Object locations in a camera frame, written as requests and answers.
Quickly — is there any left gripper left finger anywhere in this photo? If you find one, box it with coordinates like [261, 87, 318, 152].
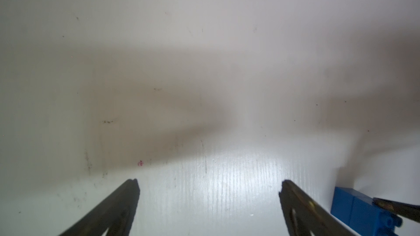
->
[61, 179, 140, 236]

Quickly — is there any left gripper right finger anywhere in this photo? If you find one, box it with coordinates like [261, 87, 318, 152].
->
[278, 180, 353, 236]

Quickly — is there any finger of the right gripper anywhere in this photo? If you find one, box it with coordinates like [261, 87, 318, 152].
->
[373, 198, 420, 224]

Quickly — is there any dark blue lego brick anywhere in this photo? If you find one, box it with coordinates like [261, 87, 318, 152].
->
[330, 187, 373, 225]
[348, 197, 403, 236]

